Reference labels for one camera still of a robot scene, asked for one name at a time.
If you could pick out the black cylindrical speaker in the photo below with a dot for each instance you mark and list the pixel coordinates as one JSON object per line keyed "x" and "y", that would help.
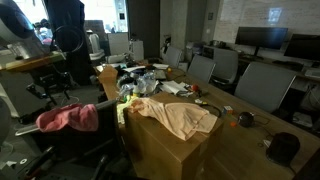
{"x": 283, "y": 148}

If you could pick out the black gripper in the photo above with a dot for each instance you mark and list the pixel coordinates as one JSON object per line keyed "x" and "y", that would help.
{"x": 46, "y": 79}

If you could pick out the peach shirt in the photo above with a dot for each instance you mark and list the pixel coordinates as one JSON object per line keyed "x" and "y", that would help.
{"x": 182, "y": 119}

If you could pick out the pale yellow cloth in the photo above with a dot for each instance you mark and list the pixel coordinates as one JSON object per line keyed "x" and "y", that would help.
{"x": 121, "y": 107}

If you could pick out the grey office chair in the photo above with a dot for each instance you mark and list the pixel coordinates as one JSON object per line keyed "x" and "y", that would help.
{"x": 86, "y": 148}

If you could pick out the pink shirt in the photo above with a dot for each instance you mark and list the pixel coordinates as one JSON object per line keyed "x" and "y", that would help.
{"x": 77, "y": 116}

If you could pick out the right black monitor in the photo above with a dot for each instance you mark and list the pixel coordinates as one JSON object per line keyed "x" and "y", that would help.
{"x": 304, "y": 47}

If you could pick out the black monitor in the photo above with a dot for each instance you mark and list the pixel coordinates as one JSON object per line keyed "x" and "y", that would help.
{"x": 304, "y": 47}
{"x": 265, "y": 37}

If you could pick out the cardboard box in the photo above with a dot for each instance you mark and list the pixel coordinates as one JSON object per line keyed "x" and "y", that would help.
{"x": 157, "y": 154}

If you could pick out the grey chair far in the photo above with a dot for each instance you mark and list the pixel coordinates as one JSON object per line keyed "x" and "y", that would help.
{"x": 172, "y": 56}

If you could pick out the clear plastic bag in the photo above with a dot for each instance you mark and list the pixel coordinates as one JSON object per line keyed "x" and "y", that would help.
{"x": 133, "y": 83}

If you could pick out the grey chair near table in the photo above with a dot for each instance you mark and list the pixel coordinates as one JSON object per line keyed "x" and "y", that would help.
{"x": 264, "y": 85}

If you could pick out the grey chair middle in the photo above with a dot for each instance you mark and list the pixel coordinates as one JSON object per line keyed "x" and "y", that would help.
{"x": 201, "y": 68}

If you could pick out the left black monitor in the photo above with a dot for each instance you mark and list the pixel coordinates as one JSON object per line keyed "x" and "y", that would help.
{"x": 265, "y": 37}

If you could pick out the white paper stack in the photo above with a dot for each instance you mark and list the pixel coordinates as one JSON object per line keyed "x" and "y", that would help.
{"x": 172, "y": 87}

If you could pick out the grey chair behind table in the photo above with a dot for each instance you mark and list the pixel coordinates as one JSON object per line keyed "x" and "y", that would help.
{"x": 226, "y": 67}

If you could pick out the rubiks cube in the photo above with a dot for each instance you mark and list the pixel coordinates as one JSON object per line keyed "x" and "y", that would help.
{"x": 227, "y": 110}

